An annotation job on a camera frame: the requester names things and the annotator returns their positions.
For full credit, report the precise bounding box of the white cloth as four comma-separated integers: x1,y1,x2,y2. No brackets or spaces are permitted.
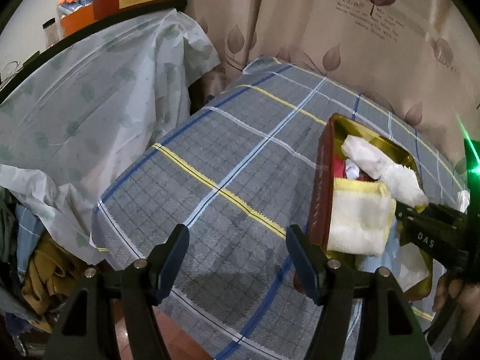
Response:
341,135,429,210
394,243,429,292

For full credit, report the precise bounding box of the white yellow towel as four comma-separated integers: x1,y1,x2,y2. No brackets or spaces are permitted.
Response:
327,178,396,256

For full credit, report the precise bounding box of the red white drawstring bag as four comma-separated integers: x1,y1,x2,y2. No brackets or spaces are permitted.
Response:
332,155,376,182

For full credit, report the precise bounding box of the person right hand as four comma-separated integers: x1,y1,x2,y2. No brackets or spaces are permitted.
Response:
433,273,480,345

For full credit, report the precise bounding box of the clear plastic bag ball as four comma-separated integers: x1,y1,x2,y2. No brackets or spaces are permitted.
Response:
456,189,470,213

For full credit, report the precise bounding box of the gold red rectangular tin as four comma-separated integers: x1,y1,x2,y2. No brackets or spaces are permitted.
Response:
292,112,435,302

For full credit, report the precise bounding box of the grey plaid tablecloth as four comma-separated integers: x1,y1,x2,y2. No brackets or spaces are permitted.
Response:
93,58,465,359

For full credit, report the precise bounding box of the translucent plastic cover sheet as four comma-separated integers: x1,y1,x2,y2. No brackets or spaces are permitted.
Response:
1,10,220,263

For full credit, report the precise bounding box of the beige leaf print curtain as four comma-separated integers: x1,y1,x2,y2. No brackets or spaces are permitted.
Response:
186,0,479,165

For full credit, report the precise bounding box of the small jar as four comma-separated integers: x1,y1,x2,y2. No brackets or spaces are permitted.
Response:
42,18,59,48

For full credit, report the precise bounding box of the orange box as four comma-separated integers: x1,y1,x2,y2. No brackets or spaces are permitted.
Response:
60,4,95,38

